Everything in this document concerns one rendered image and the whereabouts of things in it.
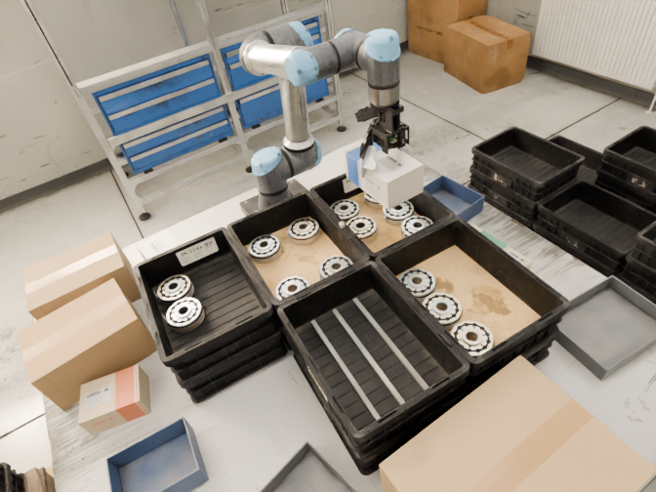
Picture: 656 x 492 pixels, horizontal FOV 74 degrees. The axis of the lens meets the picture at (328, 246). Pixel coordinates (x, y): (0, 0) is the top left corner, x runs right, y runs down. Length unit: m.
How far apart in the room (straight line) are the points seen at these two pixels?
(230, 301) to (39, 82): 2.75
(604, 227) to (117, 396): 1.99
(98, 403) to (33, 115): 2.79
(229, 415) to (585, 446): 0.83
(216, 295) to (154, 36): 2.74
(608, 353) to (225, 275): 1.11
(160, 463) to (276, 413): 0.31
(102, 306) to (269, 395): 0.58
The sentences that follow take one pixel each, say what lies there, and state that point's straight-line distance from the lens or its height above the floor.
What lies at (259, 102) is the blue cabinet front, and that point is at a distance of 3.25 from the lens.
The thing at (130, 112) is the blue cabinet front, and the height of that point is 0.71.
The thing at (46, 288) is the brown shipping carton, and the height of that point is 0.86.
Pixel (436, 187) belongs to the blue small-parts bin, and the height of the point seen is 0.72.
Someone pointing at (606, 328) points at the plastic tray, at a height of 0.70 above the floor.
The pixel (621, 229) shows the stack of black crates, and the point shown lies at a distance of 2.29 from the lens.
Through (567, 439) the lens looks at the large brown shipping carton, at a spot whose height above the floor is 0.90.
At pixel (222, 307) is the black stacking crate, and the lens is 1.34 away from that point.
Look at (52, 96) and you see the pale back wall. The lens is 3.83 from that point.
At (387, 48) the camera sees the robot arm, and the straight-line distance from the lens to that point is 1.03.
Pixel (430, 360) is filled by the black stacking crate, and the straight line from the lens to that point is 1.14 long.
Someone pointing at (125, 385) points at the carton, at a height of 0.77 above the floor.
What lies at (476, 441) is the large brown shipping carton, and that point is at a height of 0.90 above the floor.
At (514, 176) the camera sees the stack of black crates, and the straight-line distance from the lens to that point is 2.14.
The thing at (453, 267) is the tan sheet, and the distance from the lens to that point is 1.33.
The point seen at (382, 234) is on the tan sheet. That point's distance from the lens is 1.43.
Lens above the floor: 1.81
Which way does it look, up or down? 44 degrees down
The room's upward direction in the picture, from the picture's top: 10 degrees counter-clockwise
